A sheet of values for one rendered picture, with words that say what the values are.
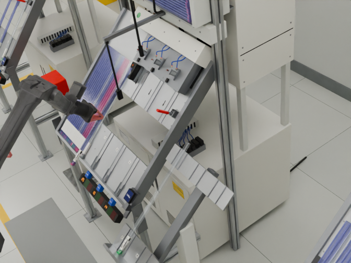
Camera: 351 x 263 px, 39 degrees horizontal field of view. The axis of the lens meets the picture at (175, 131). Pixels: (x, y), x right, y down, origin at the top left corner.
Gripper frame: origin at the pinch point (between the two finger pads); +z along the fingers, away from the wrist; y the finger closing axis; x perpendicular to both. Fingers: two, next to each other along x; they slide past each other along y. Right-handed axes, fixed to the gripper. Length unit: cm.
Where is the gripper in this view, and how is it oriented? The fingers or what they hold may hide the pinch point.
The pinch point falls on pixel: (101, 116)
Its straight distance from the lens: 219.3
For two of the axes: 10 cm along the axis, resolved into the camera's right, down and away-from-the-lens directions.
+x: -5.2, 8.4, 1.7
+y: -5.7, -4.9, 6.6
